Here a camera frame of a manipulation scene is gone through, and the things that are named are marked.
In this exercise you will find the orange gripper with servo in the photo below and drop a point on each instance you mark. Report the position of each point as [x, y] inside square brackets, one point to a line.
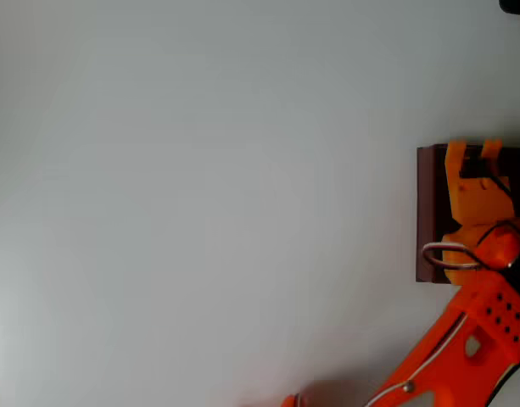
[476, 196]

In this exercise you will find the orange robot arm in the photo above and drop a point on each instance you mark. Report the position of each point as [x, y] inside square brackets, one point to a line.
[488, 313]

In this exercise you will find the dark brown box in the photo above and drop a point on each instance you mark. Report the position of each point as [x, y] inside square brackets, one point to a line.
[427, 212]

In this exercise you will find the black object at edge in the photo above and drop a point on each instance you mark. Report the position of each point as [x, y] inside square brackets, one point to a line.
[516, 6]

